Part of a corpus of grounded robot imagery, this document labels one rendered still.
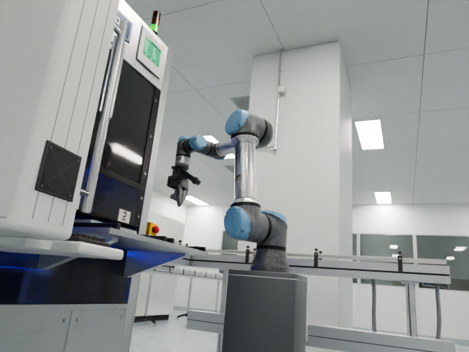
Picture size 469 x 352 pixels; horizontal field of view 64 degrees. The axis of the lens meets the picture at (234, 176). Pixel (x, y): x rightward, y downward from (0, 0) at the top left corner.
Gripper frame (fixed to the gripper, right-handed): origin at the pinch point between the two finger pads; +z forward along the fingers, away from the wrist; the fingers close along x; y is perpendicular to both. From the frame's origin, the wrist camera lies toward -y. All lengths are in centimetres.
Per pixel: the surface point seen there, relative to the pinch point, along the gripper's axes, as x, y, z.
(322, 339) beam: -84, -54, 62
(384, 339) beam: -84, -88, 57
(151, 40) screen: 10, 26, -93
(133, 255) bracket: 0.6, 23.1, 26.2
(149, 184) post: -9.2, 27.6, -13.5
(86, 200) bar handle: 83, -24, 18
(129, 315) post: -9, 28, 55
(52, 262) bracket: 51, 20, 34
